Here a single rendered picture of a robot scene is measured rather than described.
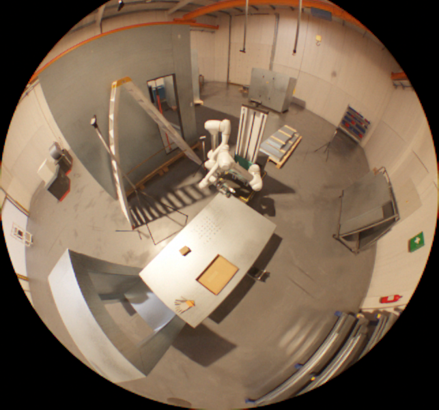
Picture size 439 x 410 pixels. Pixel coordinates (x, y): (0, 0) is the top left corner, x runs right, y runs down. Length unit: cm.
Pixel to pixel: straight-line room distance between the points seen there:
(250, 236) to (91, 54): 342
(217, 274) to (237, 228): 65
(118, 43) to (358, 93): 1151
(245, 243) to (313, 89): 1085
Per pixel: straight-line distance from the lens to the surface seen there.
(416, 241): 467
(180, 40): 298
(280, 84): 723
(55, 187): 610
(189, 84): 306
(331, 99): 1120
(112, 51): 254
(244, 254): 169
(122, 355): 125
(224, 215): 180
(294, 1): 885
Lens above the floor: 230
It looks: 56 degrees down
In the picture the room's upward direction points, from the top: 2 degrees clockwise
